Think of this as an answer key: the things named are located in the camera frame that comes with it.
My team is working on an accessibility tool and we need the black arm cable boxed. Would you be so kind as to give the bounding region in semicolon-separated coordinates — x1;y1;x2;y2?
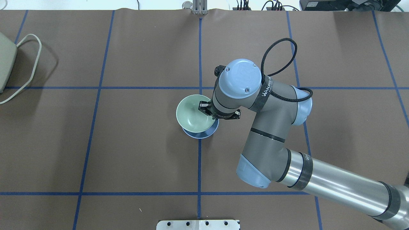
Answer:
261;38;313;103

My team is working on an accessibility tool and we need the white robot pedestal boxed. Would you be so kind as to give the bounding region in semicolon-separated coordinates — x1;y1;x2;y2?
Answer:
156;219;241;230

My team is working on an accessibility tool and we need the green bowl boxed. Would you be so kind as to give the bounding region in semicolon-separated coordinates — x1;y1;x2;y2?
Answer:
176;94;215;133

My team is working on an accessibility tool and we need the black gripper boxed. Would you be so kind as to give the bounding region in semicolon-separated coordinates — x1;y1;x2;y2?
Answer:
198;101;241;120

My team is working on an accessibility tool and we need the black laptop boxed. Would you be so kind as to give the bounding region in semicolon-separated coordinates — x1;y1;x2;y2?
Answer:
299;0;400;12

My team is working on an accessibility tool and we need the aluminium frame post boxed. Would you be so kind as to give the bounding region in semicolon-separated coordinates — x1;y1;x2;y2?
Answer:
191;0;208;15

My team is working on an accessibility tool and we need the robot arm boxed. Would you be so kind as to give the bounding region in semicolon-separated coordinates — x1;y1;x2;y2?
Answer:
199;59;408;230

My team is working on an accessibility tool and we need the cream toaster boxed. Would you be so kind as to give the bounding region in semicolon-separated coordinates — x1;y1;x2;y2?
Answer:
0;33;17;93

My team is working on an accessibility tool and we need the blue bowl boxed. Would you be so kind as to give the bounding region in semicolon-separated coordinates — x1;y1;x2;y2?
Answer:
182;119;220;139

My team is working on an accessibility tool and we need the white toaster cable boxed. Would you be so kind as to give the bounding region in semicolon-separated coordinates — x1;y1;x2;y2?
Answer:
0;34;42;104

